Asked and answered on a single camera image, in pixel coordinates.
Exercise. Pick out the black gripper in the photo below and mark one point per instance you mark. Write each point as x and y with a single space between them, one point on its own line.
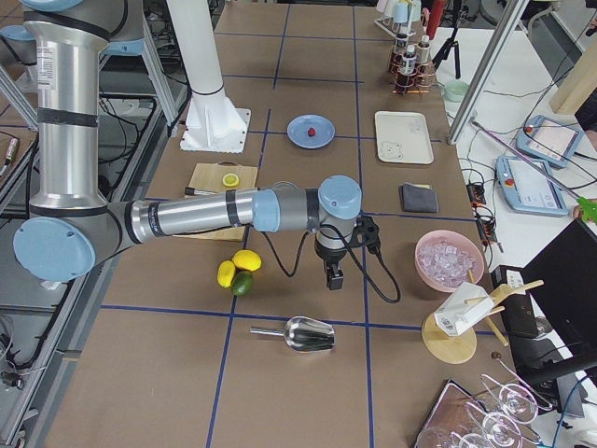
329 258

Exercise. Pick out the blue round plate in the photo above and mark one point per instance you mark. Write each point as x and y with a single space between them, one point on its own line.
297 131

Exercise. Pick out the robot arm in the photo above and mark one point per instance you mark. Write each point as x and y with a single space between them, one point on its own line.
73 227

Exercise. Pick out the steel ice scoop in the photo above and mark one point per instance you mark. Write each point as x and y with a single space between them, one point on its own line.
303 334

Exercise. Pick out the large yellow lemon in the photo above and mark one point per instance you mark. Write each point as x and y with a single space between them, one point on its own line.
247 260

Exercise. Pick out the green lime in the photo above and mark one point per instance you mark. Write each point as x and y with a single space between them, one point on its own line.
242 283

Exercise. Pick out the small yellow lemon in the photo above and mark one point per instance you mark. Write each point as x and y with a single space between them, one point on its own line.
225 273

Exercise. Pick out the pink bowl of ice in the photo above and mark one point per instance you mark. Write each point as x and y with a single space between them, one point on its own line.
445 259

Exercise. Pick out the grey folded cloth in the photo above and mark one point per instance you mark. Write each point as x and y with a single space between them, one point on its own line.
417 199

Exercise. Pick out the white carton on stand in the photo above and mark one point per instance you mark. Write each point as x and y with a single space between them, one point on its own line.
464 308

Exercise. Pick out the half lemon slice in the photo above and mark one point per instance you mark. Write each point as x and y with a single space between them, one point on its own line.
230 180

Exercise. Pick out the round wooden stand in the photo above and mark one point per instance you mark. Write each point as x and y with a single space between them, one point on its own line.
459 349

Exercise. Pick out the cream bear tray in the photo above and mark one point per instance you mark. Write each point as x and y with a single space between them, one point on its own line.
402 137

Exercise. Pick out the wooden cutting board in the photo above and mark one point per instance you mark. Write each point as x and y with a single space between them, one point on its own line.
209 177

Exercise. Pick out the teach pendant near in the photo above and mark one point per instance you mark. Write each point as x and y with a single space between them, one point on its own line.
526 190

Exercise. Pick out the teach pendant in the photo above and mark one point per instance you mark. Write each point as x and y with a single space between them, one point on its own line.
526 190
550 140

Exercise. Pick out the green bowl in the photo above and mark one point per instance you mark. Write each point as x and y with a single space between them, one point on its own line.
455 90

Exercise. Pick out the wine glass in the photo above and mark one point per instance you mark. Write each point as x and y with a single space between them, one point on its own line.
514 397

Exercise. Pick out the tea bottle back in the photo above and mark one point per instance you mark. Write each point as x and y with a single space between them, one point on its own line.
407 65

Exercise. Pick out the tea bottle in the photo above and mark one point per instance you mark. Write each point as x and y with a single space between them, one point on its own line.
407 65
398 49
423 56

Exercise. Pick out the black monitor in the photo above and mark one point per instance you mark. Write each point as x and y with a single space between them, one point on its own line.
567 266

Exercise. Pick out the tea bottle front right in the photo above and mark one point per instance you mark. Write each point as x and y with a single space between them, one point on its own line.
423 56

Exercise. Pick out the tea bottle front left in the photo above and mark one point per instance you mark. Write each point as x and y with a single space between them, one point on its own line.
398 49

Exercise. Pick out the teach pendant far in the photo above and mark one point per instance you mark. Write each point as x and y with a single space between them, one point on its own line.
550 140

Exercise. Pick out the small black tripod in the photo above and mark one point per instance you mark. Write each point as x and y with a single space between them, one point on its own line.
451 44

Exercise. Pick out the red bottle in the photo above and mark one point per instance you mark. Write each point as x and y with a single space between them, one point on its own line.
435 17

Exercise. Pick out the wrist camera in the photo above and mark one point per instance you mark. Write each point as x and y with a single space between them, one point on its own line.
366 234

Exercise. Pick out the steel knife handle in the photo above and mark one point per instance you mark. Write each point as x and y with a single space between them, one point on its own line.
193 192

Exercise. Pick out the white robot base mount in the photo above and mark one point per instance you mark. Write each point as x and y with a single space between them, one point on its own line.
213 123

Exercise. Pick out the copper wire bottle rack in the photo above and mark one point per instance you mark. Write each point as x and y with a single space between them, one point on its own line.
418 84

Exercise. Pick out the white wire cup rack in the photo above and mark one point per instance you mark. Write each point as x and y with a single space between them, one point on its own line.
399 16

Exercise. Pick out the aluminium frame post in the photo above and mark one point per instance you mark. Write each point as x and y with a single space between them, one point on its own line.
505 27

